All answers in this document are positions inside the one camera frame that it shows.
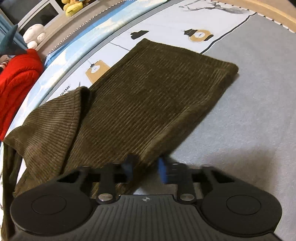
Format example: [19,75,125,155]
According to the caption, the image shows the olive corduroy pants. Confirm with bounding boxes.
[1,39,238,240]

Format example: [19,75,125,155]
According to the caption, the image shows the printed grey bed sheet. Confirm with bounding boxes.
[7,1,295,240]

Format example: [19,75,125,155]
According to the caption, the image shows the light blue patterned blanket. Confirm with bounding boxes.
[45,1,165,71]

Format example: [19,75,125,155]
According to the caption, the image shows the red folded blanket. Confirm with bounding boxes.
[1,49,44,141]

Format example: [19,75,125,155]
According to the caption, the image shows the white plush toy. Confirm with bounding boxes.
[23,24,46,49]

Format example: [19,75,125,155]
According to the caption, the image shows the dark teal plush toy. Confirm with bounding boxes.
[1,25,27,56]

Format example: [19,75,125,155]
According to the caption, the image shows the yellow plush toy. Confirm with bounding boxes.
[61,0,90,16]

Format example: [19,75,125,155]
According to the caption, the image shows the wooden bed frame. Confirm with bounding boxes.
[220,1,295,33]

